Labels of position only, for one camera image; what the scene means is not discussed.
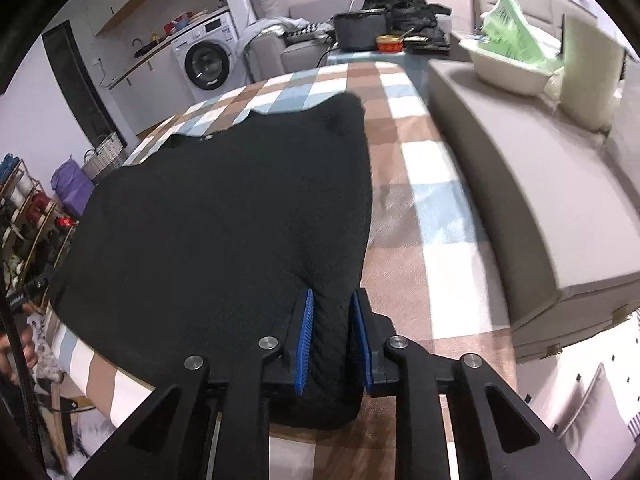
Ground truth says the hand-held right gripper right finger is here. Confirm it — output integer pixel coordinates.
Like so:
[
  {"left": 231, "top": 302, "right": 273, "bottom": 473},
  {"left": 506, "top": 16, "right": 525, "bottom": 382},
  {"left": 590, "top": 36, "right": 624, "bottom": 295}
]
[{"left": 349, "top": 287, "right": 591, "bottom": 480}]

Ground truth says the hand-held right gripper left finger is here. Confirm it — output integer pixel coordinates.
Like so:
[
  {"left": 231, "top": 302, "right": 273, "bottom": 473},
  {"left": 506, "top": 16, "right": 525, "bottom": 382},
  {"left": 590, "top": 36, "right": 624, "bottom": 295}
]
[{"left": 75, "top": 287, "right": 316, "bottom": 480}]

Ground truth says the black knit sweater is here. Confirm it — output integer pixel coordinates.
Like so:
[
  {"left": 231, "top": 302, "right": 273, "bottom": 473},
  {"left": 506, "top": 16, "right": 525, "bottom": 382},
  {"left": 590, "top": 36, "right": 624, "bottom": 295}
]
[{"left": 48, "top": 92, "right": 373, "bottom": 431}]

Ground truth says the pile of black clothes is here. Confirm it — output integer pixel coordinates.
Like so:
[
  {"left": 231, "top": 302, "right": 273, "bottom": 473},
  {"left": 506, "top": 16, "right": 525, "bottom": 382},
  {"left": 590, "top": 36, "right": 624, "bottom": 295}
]
[{"left": 361, "top": 0, "right": 453, "bottom": 41}]

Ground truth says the person's left hand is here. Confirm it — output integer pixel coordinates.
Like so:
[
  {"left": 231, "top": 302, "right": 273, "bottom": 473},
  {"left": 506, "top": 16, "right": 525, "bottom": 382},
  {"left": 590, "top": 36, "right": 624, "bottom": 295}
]
[{"left": 0, "top": 325, "right": 40, "bottom": 386}]

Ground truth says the shoe rack with shoes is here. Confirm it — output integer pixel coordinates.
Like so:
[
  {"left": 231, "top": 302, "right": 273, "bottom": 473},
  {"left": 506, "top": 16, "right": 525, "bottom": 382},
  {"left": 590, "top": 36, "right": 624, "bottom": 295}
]
[{"left": 0, "top": 152, "right": 76, "bottom": 286}]

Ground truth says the purple bag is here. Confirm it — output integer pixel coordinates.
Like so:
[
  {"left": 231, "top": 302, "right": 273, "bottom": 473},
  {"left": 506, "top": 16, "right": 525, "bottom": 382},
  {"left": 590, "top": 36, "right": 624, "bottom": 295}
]
[{"left": 51, "top": 158, "right": 96, "bottom": 218}]

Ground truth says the checkered tablecloth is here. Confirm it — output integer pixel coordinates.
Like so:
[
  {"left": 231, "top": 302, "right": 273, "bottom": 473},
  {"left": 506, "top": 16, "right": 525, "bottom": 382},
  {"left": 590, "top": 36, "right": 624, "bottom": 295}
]
[{"left": 50, "top": 61, "right": 518, "bottom": 480}]

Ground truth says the woven grey white basket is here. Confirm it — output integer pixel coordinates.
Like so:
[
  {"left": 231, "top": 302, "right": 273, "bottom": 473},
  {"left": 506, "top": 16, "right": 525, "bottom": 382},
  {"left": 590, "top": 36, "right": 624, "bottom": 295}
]
[{"left": 82, "top": 132, "right": 125, "bottom": 181}]

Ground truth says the white dotted bed sheet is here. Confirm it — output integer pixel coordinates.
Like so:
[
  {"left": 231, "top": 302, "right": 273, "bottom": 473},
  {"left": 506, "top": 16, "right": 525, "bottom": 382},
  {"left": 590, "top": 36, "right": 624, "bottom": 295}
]
[{"left": 515, "top": 305, "right": 640, "bottom": 480}]

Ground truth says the dark door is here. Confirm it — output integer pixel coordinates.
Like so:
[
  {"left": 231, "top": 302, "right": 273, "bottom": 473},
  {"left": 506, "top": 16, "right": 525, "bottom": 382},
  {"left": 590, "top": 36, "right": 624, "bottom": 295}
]
[{"left": 42, "top": 21, "right": 123, "bottom": 146}]

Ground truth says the beige bench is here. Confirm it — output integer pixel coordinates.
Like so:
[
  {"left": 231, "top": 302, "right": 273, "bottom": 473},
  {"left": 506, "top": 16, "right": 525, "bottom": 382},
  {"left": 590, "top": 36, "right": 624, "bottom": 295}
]
[{"left": 427, "top": 57, "right": 640, "bottom": 361}]

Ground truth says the kitchen counter with cabinets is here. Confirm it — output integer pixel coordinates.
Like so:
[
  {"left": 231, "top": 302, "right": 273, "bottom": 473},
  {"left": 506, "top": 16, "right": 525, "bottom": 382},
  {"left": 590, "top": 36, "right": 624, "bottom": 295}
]
[{"left": 102, "top": 7, "right": 231, "bottom": 146}]

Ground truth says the black sink with faucet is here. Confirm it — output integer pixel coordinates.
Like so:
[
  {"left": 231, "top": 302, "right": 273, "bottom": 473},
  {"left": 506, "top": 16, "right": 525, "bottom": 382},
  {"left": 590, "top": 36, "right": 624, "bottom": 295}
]
[{"left": 132, "top": 37, "right": 163, "bottom": 58}]

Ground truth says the small table with blue cloth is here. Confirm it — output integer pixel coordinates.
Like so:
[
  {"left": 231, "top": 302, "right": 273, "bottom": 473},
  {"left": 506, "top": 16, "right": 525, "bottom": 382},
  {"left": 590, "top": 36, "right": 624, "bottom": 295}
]
[{"left": 327, "top": 45, "right": 436, "bottom": 66}]

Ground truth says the grey sofa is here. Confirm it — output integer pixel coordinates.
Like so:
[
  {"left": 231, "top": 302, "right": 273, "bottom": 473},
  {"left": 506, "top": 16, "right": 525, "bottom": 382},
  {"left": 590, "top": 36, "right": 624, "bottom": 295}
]
[{"left": 249, "top": 0, "right": 341, "bottom": 81}]

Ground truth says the white washing machine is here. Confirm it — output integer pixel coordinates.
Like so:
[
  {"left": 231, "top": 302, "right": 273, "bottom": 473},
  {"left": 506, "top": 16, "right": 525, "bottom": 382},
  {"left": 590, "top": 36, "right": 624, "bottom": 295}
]
[{"left": 171, "top": 11, "right": 243, "bottom": 105}]

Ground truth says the black food tray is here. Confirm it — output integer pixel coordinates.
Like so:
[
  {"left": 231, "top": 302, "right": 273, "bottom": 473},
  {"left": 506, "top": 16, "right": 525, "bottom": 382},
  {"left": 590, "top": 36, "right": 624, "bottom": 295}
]
[{"left": 404, "top": 35, "right": 451, "bottom": 56}]

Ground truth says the white bowl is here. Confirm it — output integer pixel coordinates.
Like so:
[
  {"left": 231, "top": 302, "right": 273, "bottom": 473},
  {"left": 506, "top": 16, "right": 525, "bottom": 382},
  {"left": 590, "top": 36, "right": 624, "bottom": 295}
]
[{"left": 459, "top": 37, "right": 551, "bottom": 97}]

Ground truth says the black white checked pillow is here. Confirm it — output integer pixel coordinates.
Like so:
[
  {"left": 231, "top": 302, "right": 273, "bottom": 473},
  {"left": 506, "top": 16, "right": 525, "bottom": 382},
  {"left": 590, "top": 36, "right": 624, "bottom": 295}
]
[{"left": 284, "top": 22, "right": 333, "bottom": 43}]

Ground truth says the dark grey rice cooker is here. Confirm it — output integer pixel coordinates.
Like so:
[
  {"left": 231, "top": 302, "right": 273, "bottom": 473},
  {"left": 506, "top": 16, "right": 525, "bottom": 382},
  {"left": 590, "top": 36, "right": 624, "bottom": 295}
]
[{"left": 332, "top": 8, "right": 388, "bottom": 52}]

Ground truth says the light grey blanket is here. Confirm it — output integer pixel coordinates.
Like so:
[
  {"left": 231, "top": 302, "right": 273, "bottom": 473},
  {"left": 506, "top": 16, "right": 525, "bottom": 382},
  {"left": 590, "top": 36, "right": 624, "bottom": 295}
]
[{"left": 235, "top": 16, "right": 311, "bottom": 56}]

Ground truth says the red box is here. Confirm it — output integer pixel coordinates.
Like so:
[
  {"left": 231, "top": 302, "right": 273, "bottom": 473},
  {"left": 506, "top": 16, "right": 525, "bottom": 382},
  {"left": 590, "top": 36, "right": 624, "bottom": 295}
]
[{"left": 165, "top": 12, "right": 193, "bottom": 36}]

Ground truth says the green plastic bag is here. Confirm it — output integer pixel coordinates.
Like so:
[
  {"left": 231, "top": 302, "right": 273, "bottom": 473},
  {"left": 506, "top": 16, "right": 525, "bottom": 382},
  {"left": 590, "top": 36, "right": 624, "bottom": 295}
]
[{"left": 480, "top": 0, "right": 563, "bottom": 73}]

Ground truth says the cream cylinder appliance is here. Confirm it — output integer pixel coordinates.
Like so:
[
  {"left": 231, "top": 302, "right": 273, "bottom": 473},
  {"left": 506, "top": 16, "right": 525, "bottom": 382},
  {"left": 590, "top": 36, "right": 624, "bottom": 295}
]
[{"left": 557, "top": 14, "right": 626, "bottom": 133}]

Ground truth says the padded beige headboard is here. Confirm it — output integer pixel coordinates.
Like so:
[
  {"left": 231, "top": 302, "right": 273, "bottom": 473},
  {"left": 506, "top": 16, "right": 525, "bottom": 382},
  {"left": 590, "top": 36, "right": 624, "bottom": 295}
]
[{"left": 472, "top": 0, "right": 566, "bottom": 41}]

